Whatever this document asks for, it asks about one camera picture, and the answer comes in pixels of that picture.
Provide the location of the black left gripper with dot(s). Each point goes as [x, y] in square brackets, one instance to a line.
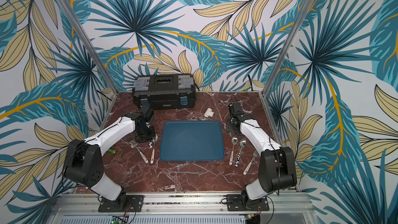
[138, 139]

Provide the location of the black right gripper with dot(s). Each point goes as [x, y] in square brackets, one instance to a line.
[232, 127]

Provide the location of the colourful white handle spoon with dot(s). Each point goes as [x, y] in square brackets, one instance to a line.
[152, 145]

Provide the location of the white handle fork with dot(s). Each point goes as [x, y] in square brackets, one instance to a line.
[136, 146]
[246, 170]

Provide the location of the cow pattern handle spoon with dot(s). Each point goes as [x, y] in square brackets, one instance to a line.
[242, 145]

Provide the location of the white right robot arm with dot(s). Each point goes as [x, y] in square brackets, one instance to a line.
[277, 164]

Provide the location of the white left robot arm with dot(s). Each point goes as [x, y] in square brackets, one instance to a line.
[84, 158]

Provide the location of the white PVC tee fitting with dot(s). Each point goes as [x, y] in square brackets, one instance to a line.
[209, 113]

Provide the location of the green toy drill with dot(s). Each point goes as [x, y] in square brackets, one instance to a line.
[111, 151]

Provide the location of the teal plastic tray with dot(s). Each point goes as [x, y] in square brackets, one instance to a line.
[192, 140]

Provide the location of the black plastic toolbox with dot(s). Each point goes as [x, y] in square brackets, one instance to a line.
[163, 92]

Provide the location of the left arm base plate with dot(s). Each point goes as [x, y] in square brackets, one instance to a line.
[125, 203]

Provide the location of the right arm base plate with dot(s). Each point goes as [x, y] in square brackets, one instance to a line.
[241, 203]

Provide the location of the aluminium front rail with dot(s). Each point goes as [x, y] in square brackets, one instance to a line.
[289, 207]

